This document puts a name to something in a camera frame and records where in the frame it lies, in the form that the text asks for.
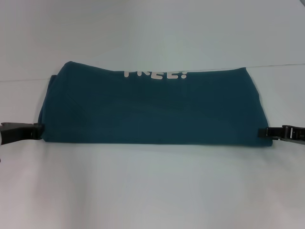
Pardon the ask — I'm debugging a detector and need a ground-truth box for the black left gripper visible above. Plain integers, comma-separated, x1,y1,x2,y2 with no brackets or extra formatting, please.
0,122,45,146

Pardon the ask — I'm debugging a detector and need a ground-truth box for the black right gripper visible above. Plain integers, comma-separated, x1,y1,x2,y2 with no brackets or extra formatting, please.
258,125,305,144

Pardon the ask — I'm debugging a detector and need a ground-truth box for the blue teal shirt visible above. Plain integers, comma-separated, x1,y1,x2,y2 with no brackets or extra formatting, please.
39,61,273,146

